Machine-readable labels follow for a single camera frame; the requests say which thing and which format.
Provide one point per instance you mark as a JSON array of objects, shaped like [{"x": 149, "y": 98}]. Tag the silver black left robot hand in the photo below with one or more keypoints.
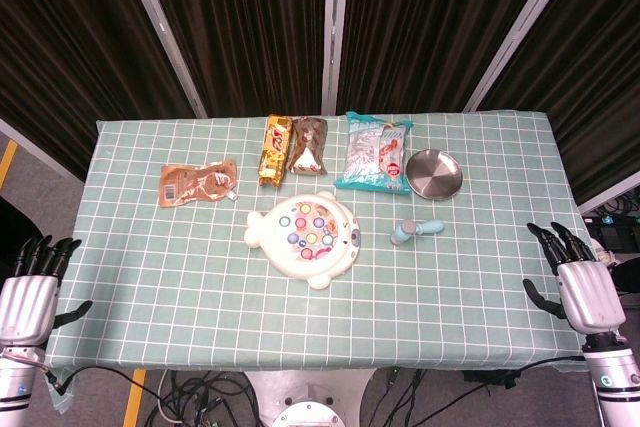
[{"x": 27, "y": 307}]

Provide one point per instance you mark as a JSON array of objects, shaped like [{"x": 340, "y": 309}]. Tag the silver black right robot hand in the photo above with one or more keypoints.
[{"x": 590, "y": 297}]

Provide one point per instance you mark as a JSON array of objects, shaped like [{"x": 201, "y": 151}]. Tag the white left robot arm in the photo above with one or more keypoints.
[{"x": 15, "y": 387}]

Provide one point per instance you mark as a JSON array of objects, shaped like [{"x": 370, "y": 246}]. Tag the white fish-shaped toy board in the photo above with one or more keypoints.
[{"x": 280, "y": 252}]

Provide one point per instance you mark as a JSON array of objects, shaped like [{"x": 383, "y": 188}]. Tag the black equipment box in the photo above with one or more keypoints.
[{"x": 612, "y": 232}]

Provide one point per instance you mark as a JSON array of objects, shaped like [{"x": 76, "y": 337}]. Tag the black power adapter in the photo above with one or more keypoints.
[{"x": 492, "y": 378}]

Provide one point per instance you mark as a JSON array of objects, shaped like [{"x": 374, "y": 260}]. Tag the green white checked tablecloth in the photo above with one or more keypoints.
[{"x": 200, "y": 297}]

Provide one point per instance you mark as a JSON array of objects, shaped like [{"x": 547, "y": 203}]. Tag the round stainless steel plate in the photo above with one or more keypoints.
[{"x": 433, "y": 174}]

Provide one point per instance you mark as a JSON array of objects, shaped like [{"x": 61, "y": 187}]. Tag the brown spout pouch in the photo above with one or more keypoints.
[{"x": 195, "y": 184}]

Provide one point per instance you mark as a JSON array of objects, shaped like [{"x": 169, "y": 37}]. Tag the dark brown curtain panel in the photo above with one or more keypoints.
[
  {"x": 65, "y": 47},
  {"x": 600, "y": 72},
  {"x": 425, "y": 22},
  {"x": 250, "y": 22}
]

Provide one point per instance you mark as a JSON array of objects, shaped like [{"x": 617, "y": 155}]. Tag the teal clear snack bag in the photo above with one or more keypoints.
[{"x": 365, "y": 157}]

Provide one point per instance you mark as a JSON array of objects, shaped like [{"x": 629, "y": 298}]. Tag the gold snack pack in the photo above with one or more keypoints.
[{"x": 274, "y": 152}]

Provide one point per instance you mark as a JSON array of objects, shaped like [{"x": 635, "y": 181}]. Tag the brown snack pack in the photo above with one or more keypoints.
[{"x": 306, "y": 147}]

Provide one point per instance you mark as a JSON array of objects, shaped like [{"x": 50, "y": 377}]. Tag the white partition bottom rail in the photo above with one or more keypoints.
[
  {"x": 40, "y": 147},
  {"x": 610, "y": 197}
]

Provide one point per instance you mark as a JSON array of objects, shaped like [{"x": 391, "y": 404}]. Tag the white partition post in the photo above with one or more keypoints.
[
  {"x": 334, "y": 32},
  {"x": 520, "y": 32},
  {"x": 165, "y": 32}
]

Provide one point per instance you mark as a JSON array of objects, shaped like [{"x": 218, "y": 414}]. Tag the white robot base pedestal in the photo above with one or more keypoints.
[{"x": 310, "y": 397}]

